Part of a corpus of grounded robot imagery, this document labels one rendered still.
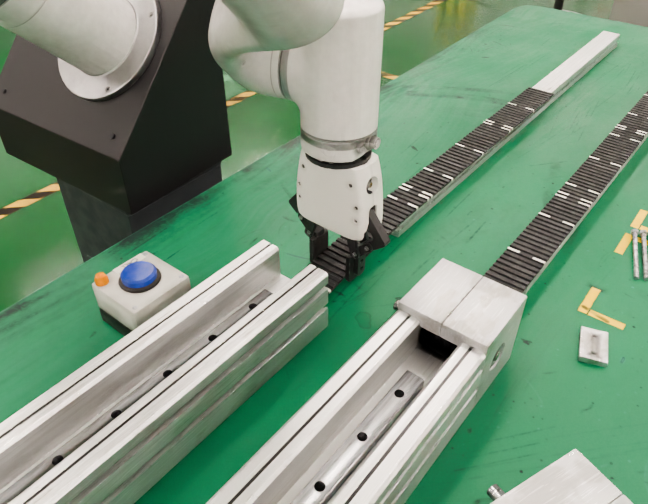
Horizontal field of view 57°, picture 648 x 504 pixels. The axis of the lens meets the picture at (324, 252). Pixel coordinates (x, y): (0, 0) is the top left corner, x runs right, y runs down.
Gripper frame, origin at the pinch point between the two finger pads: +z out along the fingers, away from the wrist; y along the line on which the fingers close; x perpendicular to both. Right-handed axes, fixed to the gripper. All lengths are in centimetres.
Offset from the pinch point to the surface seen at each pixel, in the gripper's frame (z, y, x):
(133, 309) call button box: -2.8, 9.6, 23.8
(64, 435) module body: -1.8, 2.2, 37.3
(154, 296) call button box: -2.8, 9.4, 21.0
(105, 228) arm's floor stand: 10.3, 41.7, 7.8
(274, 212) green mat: 3.2, 15.9, -5.5
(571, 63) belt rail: 0, 0, -83
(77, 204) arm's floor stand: 8.4, 48.6, 7.9
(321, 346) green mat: 3.2, -6.3, 11.0
